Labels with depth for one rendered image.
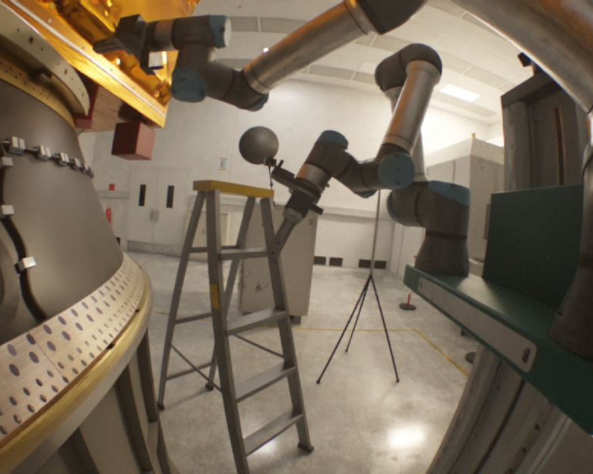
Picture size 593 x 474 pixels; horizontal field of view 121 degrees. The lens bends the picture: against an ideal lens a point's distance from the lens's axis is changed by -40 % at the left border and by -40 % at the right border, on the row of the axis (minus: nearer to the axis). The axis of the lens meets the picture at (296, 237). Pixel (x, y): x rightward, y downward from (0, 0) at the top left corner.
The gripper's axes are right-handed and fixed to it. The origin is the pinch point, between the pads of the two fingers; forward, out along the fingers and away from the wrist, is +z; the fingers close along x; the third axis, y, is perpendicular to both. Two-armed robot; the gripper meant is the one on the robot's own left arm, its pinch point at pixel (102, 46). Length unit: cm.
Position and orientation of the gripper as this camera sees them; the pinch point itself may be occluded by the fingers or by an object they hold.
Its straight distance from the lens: 76.2
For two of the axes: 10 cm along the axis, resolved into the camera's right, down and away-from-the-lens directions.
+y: 0.9, -9.9, -0.8
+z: -10.0, -0.9, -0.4
